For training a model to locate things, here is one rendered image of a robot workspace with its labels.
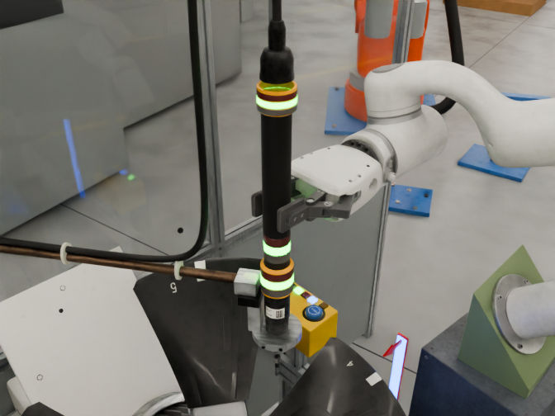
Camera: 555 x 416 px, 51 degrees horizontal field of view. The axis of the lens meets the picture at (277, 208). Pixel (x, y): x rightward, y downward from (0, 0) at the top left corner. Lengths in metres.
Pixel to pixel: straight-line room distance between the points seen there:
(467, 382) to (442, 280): 1.78
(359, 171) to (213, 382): 0.42
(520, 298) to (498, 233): 2.29
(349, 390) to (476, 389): 0.47
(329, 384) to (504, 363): 0.52
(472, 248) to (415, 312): 0.70
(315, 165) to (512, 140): 0.25
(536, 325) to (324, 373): 0.54
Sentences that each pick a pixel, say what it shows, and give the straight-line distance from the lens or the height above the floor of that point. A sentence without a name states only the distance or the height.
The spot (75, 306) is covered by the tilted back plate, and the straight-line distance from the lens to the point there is 1.12.
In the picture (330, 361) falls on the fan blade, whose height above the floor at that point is 1.19.
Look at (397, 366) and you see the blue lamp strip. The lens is 1.26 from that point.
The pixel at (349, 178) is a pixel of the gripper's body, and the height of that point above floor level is 1.67.
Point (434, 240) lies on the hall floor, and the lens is 3.55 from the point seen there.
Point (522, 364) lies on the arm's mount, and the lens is 1.50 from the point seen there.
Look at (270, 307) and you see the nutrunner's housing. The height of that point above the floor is 1.51.
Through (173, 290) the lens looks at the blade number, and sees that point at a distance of 0.96.
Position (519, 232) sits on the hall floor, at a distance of 3.79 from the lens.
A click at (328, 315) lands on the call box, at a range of 1.40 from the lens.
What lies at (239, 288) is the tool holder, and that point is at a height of 1.53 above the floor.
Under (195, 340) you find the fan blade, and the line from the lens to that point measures 0.96.
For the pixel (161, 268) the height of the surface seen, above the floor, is 1.54.
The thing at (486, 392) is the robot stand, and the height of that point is 0.93.
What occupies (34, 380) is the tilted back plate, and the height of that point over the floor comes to 1.25.
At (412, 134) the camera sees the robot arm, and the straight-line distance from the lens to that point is 0.82.
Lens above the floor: 2.04
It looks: 33 degrees down
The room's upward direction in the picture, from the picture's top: straight up
